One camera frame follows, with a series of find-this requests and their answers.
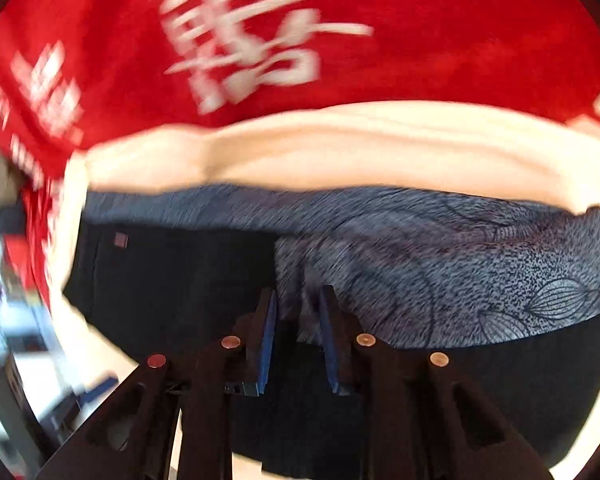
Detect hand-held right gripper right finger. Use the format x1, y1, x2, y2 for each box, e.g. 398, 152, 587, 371
320, 285, 556, 480

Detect red printed blanket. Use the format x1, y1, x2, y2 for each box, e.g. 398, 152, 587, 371
0, 0, 600, 306

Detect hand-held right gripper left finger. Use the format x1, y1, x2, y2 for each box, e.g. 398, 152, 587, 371
35, 287, 281, 480

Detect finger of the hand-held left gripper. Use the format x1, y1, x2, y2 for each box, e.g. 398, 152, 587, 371
75, 372, 121, 408

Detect black pants with floral panels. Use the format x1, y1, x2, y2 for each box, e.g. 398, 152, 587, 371
62, 182, 600, 467

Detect cream blanket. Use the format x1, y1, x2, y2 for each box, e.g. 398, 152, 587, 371
45, 101, 600, 480

